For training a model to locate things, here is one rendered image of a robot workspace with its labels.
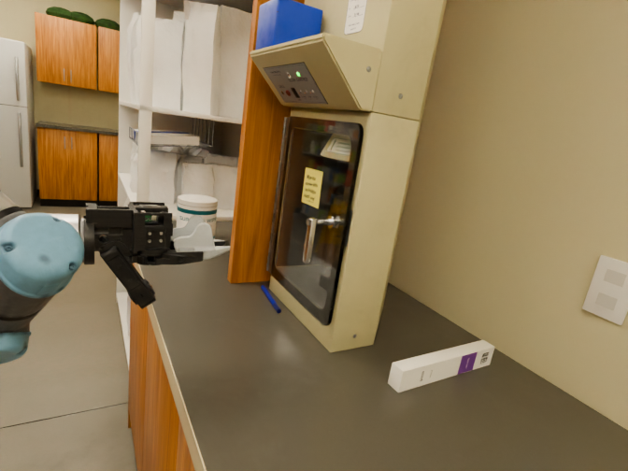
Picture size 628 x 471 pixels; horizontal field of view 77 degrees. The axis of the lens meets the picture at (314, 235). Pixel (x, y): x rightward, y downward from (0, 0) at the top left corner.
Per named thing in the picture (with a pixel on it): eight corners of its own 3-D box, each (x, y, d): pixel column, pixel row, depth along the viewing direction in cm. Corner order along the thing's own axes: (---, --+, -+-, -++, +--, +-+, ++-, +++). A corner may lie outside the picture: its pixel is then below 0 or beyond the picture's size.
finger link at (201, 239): (235, 225, 63) (175, 224, 59) (233, 261, 64) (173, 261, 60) (232, 221, 66) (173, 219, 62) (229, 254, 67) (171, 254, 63)
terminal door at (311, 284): (270, 272, 104) (290, 115, 93) (330, 329, 79) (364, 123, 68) (267, 272, 103) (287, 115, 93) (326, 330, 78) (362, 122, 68)
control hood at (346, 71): (291, 107, 94) (295, 62, 91) (373, 112, 67) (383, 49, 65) (244, 99, 88) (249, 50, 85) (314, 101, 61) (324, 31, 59)
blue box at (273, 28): (295, 61, 90) (301, 18, 87) (317, 57, 82) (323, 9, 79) (254, 50, 85) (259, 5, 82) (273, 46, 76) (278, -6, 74)
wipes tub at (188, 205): (208, 234, 145) (212, 194, 141) (219, 245, 135) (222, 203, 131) (172, 235, 139) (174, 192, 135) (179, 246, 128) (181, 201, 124)
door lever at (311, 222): (328, 264, 78) (321, 259, 80) (335, 217, 75) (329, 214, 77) (305, 264, 75) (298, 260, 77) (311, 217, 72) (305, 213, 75)
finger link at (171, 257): (205, 254, 61) (142, 255, 57) (204, 264, 61) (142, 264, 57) (200, 245, 65) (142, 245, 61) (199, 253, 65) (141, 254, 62)
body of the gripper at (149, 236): (178, 214, 58) (83, 212, 52) (175, 268, 60) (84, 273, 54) (168, 202, 64) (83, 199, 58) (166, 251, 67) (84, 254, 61)
